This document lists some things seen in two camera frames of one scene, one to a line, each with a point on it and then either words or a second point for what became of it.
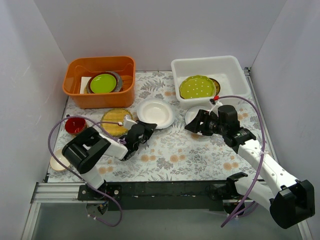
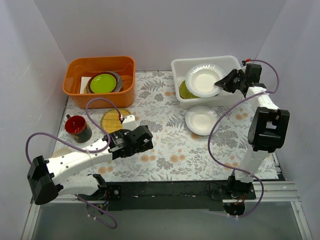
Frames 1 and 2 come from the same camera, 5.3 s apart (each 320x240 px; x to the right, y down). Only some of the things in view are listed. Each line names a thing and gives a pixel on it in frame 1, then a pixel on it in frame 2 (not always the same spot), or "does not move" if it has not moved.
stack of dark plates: [119, 86] does not move
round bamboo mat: [115, 115] does not move
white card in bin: [83, 81] does not move
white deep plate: [157, 111] to [200, 80]
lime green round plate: [103, 83] does not move
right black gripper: [203, 123] to [236, 81]
